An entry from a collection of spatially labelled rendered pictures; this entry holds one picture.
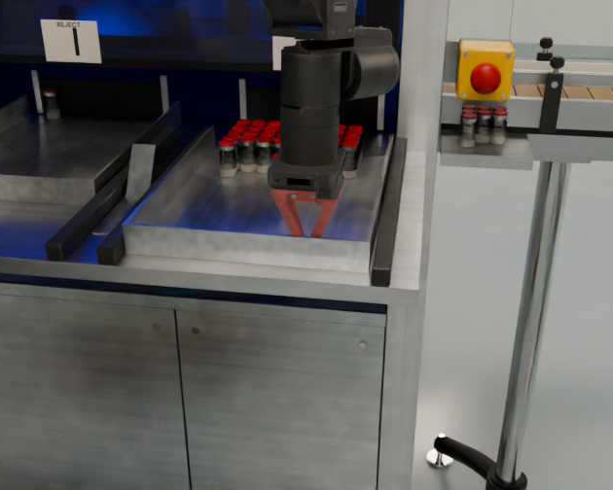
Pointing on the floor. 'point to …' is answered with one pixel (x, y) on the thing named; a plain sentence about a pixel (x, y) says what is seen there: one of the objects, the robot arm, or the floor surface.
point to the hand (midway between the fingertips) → (306, 245)
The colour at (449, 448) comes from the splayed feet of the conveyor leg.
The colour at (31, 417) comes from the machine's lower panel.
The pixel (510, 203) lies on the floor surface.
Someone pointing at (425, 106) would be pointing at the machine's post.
